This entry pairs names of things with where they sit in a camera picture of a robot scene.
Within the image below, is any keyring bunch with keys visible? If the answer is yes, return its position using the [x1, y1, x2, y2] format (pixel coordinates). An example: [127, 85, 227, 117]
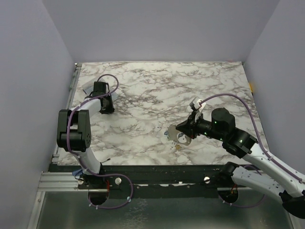
[164, 125, 192, 151]

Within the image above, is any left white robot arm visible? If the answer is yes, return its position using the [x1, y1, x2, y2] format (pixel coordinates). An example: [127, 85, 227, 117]
[57, 82, 115, 188]

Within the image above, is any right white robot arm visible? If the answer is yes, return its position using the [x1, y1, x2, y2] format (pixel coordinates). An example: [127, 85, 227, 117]
[176, 108, 305, 219]

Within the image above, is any clear plastic organizer box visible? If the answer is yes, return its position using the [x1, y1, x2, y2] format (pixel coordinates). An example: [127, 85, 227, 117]
[82, 79, 113, 100]

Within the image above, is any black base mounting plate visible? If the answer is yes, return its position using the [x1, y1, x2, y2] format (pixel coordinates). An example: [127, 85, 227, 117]
[49, 163, 239, 199]

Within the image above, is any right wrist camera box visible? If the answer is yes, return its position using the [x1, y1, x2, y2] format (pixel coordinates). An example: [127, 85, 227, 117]
[189, 96, 206, 112]

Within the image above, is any aluminium extrusion rail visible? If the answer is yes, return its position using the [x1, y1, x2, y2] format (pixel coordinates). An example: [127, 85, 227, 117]
[38, 172, 78, 192]

